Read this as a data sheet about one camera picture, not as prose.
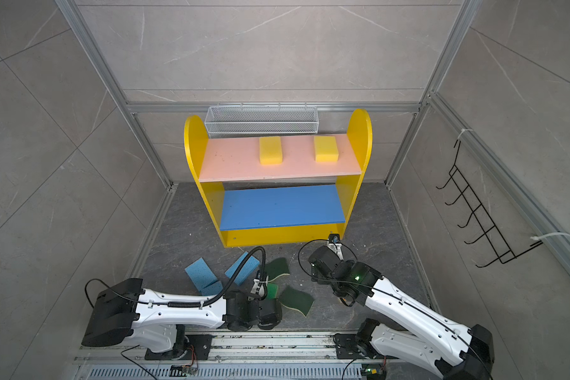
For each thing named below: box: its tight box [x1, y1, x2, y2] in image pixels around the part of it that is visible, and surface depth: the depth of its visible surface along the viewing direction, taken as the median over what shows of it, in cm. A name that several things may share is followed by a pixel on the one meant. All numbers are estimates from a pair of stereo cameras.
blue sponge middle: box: [224, 250, 261, 287], surface depth 91 cm
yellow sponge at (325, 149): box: [313, 135, 339, 163], surface depth 74 cm
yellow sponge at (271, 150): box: [258, 136, 283, 166], surface depth 73 cm
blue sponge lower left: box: [199, 280, 224, 297], surface depth 87 cm
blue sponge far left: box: [184, 256, 218, 292], surface depth 90 cm
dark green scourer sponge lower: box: [278, 285, 316, 318], surface depth 86 cm
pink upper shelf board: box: [198, 133, 363, 183], surface depth 72 cm
